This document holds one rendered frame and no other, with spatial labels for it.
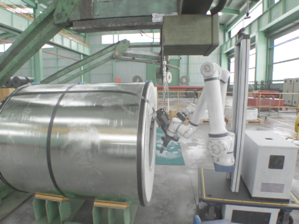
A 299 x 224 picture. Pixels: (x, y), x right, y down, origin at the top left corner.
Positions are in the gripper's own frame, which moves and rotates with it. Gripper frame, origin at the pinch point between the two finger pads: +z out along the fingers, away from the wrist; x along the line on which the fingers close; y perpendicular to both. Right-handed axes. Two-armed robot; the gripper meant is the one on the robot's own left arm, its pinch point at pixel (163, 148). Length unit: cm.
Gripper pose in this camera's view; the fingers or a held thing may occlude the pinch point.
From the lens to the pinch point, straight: 178.3
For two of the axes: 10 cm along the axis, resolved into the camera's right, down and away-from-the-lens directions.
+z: -3.3, 8.6, 3.8
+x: -3.9, 2.4, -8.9
